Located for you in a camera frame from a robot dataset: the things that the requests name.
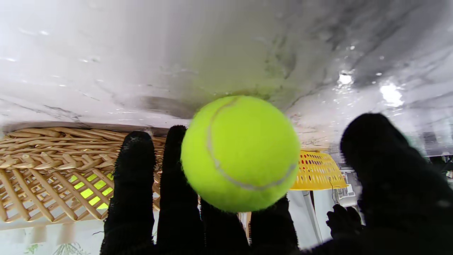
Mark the woven wicker basket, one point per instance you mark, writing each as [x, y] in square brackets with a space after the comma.
[53, 159]

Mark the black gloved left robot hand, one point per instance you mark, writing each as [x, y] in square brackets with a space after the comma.
[343, 221]

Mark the yellow-green tennis ball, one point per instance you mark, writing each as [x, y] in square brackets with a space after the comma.
[92, 189]
[240, 152]

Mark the printed room scene backdrop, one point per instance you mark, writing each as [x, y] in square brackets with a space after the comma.
[53, 241]

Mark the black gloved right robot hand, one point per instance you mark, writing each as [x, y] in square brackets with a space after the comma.
[400, 198]

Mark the yellow perforated plastic basket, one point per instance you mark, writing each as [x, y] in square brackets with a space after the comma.
[325, 173]

